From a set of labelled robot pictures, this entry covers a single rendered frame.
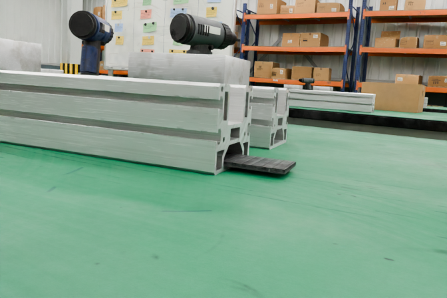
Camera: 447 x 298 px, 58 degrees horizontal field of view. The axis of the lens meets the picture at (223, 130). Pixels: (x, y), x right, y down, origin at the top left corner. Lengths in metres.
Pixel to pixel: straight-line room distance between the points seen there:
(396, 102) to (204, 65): 1.87
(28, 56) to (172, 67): 0.20
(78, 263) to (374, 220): 0.19
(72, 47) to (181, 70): 8.47
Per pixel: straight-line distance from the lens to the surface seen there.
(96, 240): 0.23
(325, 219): 0.28
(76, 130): 0.46
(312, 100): 1.99
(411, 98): 2.36
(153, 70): 0.62
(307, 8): 10.48
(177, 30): 0.82
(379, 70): 10.94
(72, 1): 9.13
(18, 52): 0.61
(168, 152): 0.39
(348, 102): 1.95
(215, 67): 0.57
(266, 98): 0.56
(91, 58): 0.93
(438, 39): 9.94
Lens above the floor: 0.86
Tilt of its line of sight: 6 degrees down
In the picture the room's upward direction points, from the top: 4 degrees clockwise
